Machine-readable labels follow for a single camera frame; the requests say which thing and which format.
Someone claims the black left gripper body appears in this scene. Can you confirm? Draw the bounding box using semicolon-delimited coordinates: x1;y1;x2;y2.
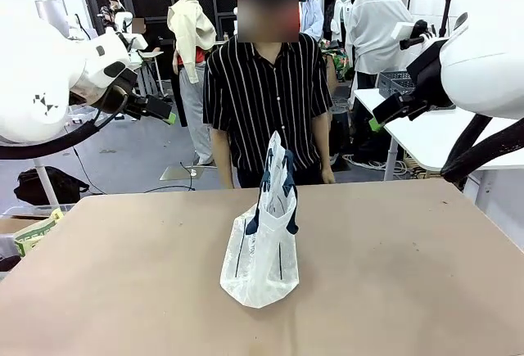
96;70;142;118

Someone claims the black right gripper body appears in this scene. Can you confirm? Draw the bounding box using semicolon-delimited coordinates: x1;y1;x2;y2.
406;38;454;110

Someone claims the clear mesh shopping bag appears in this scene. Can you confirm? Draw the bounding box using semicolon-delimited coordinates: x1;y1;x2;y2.
219;130;301;309

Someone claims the person's left forearm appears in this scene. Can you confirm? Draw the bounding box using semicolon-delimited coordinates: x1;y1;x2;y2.
316;110;336;173

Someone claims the person's right forearm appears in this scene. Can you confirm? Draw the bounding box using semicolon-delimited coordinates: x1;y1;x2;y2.
210;125;236;190

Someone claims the black bag on floor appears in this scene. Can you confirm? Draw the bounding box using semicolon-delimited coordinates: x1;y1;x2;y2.
13;165;90;206

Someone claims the green and white paper bag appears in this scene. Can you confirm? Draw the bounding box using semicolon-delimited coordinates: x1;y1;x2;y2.
13;207;66;257

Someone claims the grey plastic crate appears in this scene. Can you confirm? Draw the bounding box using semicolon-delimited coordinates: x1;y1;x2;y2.
377;70;415;98

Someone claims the white side table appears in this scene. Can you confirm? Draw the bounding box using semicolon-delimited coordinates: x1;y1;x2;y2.
352;87;524;182

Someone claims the seated background person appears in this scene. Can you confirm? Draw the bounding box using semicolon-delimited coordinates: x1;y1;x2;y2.
129;16;165;56

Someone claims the mannequin in cream jacket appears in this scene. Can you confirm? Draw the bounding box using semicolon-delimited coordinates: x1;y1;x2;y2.
160;0;218;167

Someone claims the floral patterned cloth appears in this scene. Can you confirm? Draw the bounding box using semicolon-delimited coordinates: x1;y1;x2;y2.
320;38;352;83

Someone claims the mannequin in white shirt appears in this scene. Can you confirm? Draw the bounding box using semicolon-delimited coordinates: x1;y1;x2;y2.
350;0;415;89

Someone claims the background person in white jacket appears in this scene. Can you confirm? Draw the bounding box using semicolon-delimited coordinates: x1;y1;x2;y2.
330;0;356;61

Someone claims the person in striped black shirt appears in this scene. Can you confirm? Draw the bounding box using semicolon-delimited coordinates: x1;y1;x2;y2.
202;0;334;189

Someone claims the white table leg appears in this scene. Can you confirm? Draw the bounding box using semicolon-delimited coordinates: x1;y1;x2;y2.
32;156;59;206

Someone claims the mannequin in light blue shirt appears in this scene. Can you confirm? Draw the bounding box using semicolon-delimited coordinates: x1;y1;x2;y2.
300;0;325;43

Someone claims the clear plastic storage bin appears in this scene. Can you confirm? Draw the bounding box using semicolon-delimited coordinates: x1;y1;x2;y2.
0;203;75;221

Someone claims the white cable bundle on floor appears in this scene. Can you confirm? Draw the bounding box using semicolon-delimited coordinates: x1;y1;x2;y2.
341;152;412;178

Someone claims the metal mannequin base plate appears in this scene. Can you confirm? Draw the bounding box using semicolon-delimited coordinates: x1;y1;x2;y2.
159;162;217;182

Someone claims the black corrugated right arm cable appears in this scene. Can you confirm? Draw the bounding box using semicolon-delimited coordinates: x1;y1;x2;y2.
440;112;524;187

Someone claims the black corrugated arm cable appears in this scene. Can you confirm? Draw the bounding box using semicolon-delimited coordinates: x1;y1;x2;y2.
440;112;524;187
0;84;129;161

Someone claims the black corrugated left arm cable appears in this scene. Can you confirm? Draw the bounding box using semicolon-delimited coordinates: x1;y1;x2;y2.
0;84;129;161

